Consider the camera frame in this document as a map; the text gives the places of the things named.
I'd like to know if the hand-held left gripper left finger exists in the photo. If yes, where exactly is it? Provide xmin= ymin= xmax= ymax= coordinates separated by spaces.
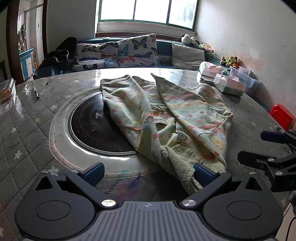
xmin=34 ymin=162 xmax=117 ymax=208

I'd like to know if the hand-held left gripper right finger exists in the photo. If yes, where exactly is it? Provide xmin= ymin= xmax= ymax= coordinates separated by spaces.
xmin=179 ymin=163 xmax=263 ymax=208

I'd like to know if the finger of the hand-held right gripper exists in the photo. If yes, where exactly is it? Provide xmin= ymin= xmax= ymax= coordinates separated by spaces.
xmin=237 ymin=151 xmax=296 ymax=193
xmin=260 ymin=130 xmax=296 ymax=145

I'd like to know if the pastel patterned child's jacket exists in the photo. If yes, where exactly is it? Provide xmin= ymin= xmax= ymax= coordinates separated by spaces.
xmin=100 ymin=73 xmax=233 ymax=195

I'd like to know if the red plastic stool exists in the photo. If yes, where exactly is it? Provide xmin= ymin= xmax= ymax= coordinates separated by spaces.
xmin=269 ymin=104 xmax=296 ymax=130

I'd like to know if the round black induction cooktop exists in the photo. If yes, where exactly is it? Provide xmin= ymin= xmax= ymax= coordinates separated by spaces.
xmin=68 ymin=91 xmax=139 ymax=157

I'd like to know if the clear plastic storage box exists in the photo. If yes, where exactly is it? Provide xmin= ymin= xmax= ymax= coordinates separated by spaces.
xmin=229 ymin=66 xmax=261 ymax=94

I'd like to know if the pink and green tissue pack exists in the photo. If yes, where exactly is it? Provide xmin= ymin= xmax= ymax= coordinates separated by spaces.
xmin=213 ymin=74 xmax=246 ymax=96

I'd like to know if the stuffed toy group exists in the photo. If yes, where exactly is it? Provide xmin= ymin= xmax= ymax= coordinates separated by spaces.
xmin=220 ymin=56 xmax=241 ymax=67

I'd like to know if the opened pink tissue pack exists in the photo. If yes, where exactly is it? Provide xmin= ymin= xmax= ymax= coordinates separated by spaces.
xmin=199 ymin=61 xmax=223 ymax=78

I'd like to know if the pink and green plush toy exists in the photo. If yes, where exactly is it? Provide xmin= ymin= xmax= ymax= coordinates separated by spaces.
xmin=201 ymin=43 xmax=214 ymax=54

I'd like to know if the long butterfly print pillow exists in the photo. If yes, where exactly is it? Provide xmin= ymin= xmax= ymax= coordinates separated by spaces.
xmin=72 ymin=42 xmax=121 ymax=72

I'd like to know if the plain grey pillow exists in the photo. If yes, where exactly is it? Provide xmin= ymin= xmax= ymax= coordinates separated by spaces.
xmin=171 ymin=43 xmax=206 ymax=70

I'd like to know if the clear plastic food container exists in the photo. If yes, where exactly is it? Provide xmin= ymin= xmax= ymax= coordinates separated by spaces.
xmin=0 ymin=78 xmax=16 ymax=109

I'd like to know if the white and black plush toy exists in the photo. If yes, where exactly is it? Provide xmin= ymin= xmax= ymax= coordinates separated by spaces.
xmin=181 ymin=34 xmax=200 ymax=46

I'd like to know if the blue cabinet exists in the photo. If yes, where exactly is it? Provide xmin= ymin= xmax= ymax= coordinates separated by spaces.
xmin=19 ymin=48 xmax=35 ymax=78

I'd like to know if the teal sofa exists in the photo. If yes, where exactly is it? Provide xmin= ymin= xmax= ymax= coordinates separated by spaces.
xmin=32 ymin=37 xmax=270 ymax=112

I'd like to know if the square butterfly print pillow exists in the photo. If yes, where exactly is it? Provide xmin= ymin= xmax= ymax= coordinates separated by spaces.
xmin=117 ymin=34 xmax=160 ymax=68

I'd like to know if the green framed window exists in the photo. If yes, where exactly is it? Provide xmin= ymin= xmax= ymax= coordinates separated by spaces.
xmin=98 ymin=0 xmax=200 ymax=29

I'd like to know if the brown door frame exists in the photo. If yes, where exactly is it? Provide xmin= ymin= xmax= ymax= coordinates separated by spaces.
xmin=6 ymin=0 xmax=48 ymax=78

